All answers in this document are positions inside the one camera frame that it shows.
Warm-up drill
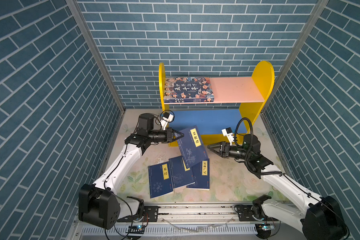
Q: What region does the aluminium corner post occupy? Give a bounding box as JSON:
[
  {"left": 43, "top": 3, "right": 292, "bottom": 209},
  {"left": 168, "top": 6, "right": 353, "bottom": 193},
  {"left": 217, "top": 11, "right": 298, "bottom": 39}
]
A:
[
  {"left": 65, "top": 0, "right": 126, "bottom": 113},
  {"left": 260, "top": 0, "right": 330, "bottom": 113}
]

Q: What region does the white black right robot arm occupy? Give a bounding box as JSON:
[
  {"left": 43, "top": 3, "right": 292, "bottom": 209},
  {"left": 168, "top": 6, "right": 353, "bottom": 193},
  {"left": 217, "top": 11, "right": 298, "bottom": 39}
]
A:
[{"left": 208, "top": 135, "right": 350, "bottom": 240}]

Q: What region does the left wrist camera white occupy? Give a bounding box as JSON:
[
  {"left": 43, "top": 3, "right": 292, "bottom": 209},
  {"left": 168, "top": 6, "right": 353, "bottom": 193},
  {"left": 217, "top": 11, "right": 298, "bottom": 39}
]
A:
[{"left": 159, "top": 110, "right": 175, "bottom": 130}]

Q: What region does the colourful cartoon history book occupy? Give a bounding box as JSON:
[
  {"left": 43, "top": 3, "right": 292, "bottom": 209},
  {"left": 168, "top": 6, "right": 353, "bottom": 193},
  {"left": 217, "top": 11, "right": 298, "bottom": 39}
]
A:
[{"left": 164, "top": 77, "right": 215, "bottom": 104}]

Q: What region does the right aluminium corner post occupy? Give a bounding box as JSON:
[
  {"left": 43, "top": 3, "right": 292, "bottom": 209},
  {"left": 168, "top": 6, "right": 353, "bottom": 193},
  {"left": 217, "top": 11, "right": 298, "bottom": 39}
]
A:
[{"left": 260, "top": 0, "right": 330, "bottom": 113}]

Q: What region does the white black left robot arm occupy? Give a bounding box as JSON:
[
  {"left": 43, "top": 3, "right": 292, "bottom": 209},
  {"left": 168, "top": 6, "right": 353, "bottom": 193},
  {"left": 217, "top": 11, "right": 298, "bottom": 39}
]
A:
[{"left": 78, "top": 110, "right": 184, "bottom": 230}]

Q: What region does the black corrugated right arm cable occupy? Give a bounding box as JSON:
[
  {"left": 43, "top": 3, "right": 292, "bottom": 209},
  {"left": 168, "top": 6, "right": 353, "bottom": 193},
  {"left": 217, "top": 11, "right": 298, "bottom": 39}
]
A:
[{"left": 233, "top": 117, "right": 284, "bottom": 179}]

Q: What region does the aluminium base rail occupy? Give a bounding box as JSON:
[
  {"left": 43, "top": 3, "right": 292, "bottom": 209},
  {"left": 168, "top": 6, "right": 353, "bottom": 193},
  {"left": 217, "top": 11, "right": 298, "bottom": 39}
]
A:
[{"left": 68, "top": 199, "right": 306, "bottom": 240}]

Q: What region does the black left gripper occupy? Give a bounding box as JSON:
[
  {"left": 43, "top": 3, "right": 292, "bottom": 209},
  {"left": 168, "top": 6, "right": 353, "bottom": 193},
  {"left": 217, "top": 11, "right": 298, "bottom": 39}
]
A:
[{"left": 147, "top": 128, "right": 183, "bottom": 144}]

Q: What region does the yellow pink blue bookshelf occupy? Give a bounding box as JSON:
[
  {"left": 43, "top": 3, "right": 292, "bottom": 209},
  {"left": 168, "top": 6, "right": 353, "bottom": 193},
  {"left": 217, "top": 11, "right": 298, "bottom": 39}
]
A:
[{"left": 159, "top": 61, "right": 275, "bottom": 145}]

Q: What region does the left aluminium corner post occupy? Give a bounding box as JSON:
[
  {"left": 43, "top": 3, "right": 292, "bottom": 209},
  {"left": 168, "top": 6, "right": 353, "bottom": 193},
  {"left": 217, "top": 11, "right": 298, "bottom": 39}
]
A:
[{"left": 65, "top": 0, "right": 126, "bottom": 113}]

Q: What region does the blue book yellow label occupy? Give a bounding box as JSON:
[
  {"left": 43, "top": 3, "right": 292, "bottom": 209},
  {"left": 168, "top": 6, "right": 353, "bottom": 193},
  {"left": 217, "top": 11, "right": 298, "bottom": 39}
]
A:
[
  {"left": 187, "top": 159, "right": 210, "bottom": 190},
  {"left": 177, "top": 126, "right": 209, "bottom": 168},
  {"left": 169, "top": 156, "right": 195, "bottom": 189},
  {"left": 148, "top": 162, "right": 174, "bottom": 199}
]

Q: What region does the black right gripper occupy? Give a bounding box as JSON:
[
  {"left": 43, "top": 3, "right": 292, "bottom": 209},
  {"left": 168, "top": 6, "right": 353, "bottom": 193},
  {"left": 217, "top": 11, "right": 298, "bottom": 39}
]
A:
[{"left": 208, "top": 141, "right": 251, "bottom": 162}]

